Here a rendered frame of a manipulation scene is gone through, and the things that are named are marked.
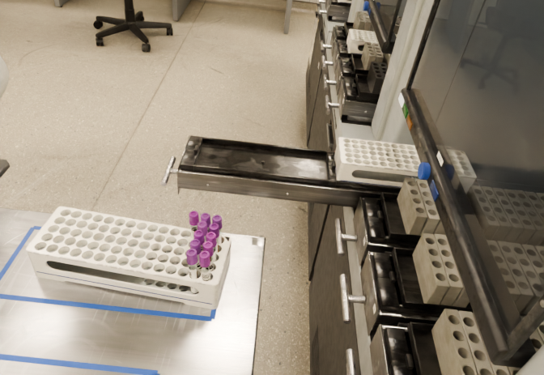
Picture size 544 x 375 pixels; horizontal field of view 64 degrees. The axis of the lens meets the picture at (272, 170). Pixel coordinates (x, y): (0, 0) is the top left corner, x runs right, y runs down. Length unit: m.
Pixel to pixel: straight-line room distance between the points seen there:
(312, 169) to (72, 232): 0.53
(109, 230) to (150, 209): 1.30
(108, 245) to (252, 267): 0.24
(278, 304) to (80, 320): 1.09
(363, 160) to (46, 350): 0.67
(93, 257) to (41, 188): 1.56
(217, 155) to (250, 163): 0.08
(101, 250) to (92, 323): 0.11
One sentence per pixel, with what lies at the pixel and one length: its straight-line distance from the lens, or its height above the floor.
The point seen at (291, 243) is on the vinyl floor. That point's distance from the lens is 1.91.
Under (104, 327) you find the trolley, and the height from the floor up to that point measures 0.82.
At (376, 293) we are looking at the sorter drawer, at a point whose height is 0.80.
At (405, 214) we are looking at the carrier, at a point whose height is 0.84.
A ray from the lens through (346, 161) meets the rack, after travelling 0.94.
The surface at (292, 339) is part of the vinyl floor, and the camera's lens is 1.65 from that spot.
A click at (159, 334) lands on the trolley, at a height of 0.82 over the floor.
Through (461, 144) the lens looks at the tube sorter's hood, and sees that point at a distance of 0.71.
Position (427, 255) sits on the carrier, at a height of 0.88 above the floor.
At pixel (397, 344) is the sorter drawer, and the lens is 0.74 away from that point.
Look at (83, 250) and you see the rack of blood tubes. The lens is 0.73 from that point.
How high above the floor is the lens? 1.42
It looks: 39 degrees down
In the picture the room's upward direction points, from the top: 7 degrees clockwise
